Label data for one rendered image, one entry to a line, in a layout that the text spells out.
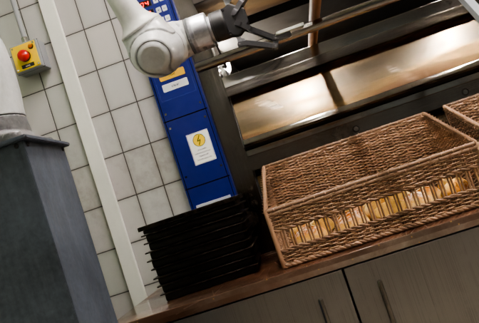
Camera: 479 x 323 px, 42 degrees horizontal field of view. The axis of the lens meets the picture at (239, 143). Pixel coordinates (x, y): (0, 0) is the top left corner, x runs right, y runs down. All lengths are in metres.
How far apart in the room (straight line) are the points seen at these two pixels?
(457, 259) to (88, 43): 1.39
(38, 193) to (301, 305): 0.73
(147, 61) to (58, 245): 0.45
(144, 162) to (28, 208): 1.07
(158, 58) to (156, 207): 0.89
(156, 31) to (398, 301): 0.83
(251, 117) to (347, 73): 0.35
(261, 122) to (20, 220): 1.13
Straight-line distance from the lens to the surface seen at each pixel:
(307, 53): 2.07
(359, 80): 2.06
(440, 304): 1.55
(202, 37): 1.50
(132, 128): 2.14
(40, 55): 2.22
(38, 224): 1.08
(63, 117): 2.23
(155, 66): 1.32
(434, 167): 1.57
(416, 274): 1.53
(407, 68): 2.08
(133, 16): 1.38
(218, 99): 2.08
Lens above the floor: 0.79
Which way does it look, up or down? 4 degrees up
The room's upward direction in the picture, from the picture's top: 18 degrees counter-clockwise
